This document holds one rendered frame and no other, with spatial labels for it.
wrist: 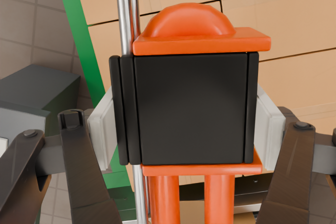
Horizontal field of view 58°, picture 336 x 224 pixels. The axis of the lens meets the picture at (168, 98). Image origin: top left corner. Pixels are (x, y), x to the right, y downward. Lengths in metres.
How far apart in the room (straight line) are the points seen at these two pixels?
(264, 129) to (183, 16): 0.08
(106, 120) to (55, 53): 1.45
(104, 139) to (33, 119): 0.71
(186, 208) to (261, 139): 0.11
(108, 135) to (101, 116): 0.01
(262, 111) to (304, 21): 0.83
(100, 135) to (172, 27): 0.07
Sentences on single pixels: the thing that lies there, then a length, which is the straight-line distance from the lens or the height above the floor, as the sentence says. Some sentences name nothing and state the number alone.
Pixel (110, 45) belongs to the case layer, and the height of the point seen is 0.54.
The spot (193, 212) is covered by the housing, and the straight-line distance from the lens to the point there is 0.26.
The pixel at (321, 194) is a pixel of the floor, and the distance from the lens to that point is 1.99.
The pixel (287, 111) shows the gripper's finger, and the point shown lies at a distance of 0.18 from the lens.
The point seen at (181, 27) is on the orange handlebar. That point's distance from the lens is 0.18.
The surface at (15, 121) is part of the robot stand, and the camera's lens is 0.88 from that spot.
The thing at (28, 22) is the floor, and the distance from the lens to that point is 1.63.
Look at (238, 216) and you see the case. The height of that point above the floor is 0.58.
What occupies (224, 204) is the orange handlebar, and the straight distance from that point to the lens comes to 0.23.
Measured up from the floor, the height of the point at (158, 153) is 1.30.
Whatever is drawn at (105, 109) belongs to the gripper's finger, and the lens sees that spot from 0.16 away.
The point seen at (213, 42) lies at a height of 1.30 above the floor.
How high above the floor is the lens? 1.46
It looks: 70 degrees down
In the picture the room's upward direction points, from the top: 174 degrees counter-clockwise
